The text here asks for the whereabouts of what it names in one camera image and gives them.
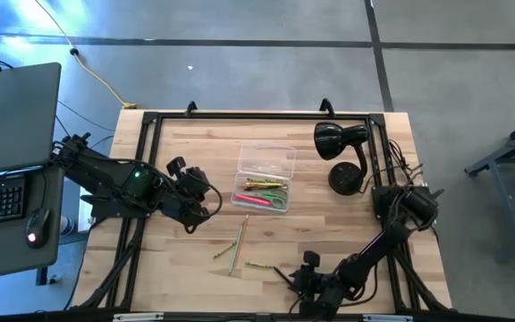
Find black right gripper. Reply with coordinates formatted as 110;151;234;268
273;266;337;315

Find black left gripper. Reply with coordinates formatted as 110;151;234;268
165;171;216;234

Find green pencil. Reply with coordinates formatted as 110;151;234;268
228;221;246;275

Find pink pen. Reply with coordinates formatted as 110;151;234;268
234;192;274;208

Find green handled scissors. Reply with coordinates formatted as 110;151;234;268
247;189;289;211

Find clear plastic supply box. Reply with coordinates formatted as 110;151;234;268
230;141;298;214

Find black gooseneck desk lamp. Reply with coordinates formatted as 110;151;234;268
313;121;371;197

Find white blue bottle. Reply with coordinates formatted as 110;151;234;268
58;215;78;237

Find black computer mouse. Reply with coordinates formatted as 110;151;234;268
24;208;52;250

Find dark grey side desk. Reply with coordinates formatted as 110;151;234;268
0;163;65;283

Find grey laptop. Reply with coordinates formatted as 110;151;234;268
0;62;62;176

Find blue grey metal cart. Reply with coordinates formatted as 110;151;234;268
464;111;515;263

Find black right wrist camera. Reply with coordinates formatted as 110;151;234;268
302;250;321;268

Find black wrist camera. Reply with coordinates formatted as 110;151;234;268
302;250;321;268
166;156;187;178

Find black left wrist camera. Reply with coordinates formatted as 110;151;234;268
166;156;187;178

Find white metal bracket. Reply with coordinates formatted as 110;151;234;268
112;312;165;322
362;314;414;322

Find black aluminium table frame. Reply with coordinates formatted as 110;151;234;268
72;110;453;314

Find yellow floor cable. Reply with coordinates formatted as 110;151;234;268
33;0;138;110

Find black cable bundle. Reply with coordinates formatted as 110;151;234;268
386;139;424;184

